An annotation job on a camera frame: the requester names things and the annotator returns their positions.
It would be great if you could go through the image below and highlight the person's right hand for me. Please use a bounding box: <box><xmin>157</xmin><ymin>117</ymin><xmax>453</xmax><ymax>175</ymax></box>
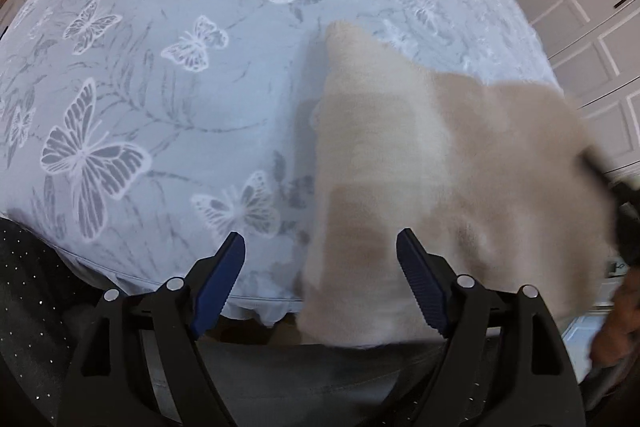
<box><xmin>590</xmin><ymin>269</ymin><xmax>639</xmax><ymax>367</ymax></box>

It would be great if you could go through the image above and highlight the black sparkly garment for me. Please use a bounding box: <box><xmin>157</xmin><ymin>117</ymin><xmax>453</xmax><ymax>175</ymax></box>
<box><xmin>0</xmin><ymin>219</ymin><xmax>102</xmax><ymax>426</ymax></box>

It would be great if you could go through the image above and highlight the white panelled wardrobe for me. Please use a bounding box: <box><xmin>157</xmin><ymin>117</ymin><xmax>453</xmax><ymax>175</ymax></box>
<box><xmin>516</xmin><ymin>0</ymin><xmax>639</xmax><ymax>176</ymax></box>

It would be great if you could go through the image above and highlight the blue butterfly print bedsheet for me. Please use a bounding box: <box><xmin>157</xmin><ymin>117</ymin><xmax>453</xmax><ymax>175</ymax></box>
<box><xmin>1</xmin><ymin>0</ymin><xmax>555</xmax><ymax>325</ymax></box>

